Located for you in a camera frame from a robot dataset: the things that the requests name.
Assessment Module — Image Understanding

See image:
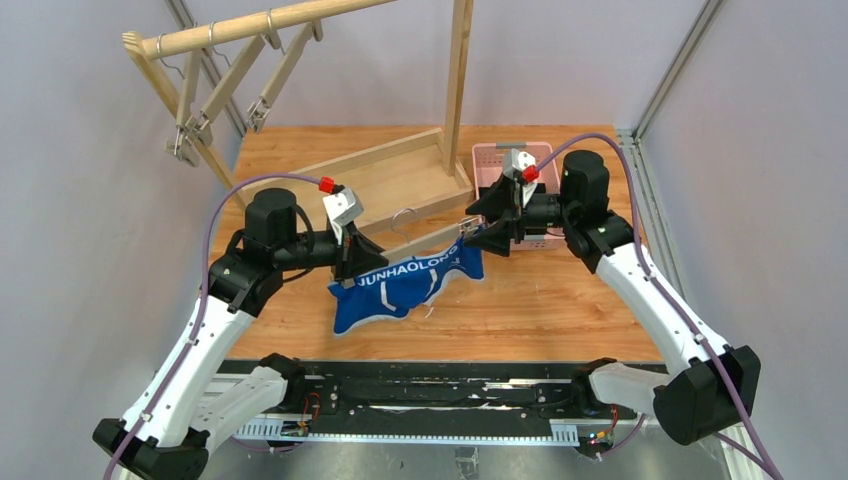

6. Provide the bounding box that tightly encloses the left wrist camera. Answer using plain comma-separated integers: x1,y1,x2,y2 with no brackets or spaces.
322,187,364,245

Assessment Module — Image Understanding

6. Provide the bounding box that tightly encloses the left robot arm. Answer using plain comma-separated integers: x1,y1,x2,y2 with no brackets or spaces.
93,185,387,479

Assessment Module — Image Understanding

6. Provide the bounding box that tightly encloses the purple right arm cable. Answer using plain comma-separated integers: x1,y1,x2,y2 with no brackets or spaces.
523,132,786,480

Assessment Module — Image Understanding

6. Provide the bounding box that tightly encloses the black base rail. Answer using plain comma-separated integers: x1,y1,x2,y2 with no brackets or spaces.
237,361,637,445

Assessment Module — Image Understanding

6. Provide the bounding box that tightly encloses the wooden clothes rack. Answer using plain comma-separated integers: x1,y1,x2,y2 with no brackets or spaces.
122,1,473,234

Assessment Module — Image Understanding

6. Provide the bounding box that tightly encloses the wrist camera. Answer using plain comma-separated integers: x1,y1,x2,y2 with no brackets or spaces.
502,148,539,207
322,187,364,245

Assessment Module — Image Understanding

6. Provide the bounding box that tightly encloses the blue underwear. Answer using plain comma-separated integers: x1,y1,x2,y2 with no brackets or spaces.
328,240,485,336

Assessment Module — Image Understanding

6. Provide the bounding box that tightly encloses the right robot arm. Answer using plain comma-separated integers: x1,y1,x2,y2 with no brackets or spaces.
466,149,761,445

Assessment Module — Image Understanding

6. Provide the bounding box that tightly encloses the pink plastic basket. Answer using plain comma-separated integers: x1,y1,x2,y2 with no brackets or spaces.
466,142,562,257

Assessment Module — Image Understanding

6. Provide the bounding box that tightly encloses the beige hanger with blue underwear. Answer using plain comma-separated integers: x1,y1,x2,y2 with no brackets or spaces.
338,219,479,287

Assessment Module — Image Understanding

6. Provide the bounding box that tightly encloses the empty beige hanger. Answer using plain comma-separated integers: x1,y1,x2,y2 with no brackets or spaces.
156,34,201,167

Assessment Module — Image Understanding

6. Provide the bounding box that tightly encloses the beige hanger with black underwear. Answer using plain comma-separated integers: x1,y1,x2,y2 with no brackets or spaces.
247,19,324,133

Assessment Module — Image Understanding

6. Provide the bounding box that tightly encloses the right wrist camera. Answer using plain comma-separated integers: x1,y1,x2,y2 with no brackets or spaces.
502,148,539,207

